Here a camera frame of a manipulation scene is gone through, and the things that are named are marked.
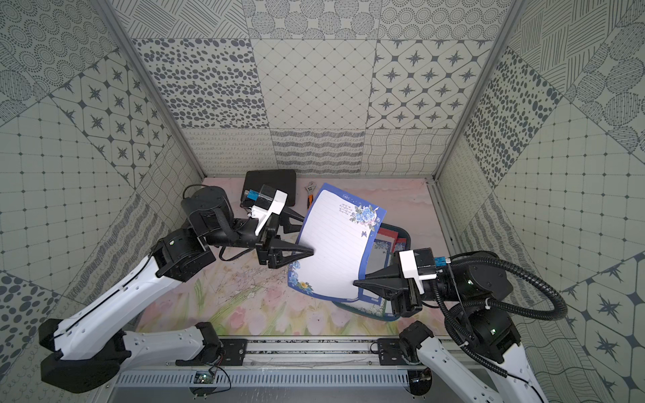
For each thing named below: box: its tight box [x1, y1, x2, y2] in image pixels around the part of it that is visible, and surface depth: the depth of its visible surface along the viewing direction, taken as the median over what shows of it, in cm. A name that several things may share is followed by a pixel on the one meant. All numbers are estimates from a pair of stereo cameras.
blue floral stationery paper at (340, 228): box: [287, 183, 388, 300], surface depth 44 cm
